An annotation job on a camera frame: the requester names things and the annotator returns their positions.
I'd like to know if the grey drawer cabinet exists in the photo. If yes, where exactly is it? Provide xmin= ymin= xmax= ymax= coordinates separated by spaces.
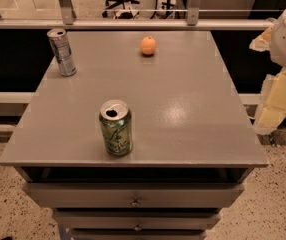
xmin=0 ymin=29 xmax=270 ymax=240

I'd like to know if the top grey drawer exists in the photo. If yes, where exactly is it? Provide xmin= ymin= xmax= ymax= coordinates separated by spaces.
xmin=23 ymin=183 xmax=244 ymax=208

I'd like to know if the metal railing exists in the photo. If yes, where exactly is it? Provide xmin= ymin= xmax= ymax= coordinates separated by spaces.
xmin=0 ymin=0 xmax=282 ymax=30

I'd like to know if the middle grey drawer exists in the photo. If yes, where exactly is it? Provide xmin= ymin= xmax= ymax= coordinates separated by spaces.
xmin=54 ymin=210 xmax=221 ymax=231

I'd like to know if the black office chair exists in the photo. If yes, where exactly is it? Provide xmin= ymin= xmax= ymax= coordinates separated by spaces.
xmin=102 ymin=0 xmax=140 ymax=19

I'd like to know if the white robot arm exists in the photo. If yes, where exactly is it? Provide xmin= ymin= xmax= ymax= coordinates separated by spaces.
xmin=249 ymin=9 xmax=286 ymax=135

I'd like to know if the bottom grey drawer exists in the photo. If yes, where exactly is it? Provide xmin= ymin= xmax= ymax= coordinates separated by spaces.
xmin=72 ymin=230 xmax=206 ymax=240

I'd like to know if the silver slim can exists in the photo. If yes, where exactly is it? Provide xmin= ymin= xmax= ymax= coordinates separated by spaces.
xmin=47 ymin=28 xmax=77 ymax=77

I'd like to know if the green soda can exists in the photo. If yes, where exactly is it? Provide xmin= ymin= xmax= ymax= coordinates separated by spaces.
xmin=99 ymin=100 xmax=132 ymax=156

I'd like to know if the grey drawer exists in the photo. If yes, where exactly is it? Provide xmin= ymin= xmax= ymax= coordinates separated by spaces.
xmin=23 ymin=183 xmax=244 ymax=208
xmin=72 ymin=230 xmax=206 ymax=240
xmin=54 ymin=210 xmax=221 ymax=231

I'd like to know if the orange fruit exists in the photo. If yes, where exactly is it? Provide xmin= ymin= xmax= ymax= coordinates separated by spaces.
xmin=140 ymin=36 xmax=157 ymax=56

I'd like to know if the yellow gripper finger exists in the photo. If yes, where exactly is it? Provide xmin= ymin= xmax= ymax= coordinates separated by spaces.
xmin=249 ymin=27 xmax=273 ymax=52
xmin=253 ymin=67 xmax=286 ymax=135

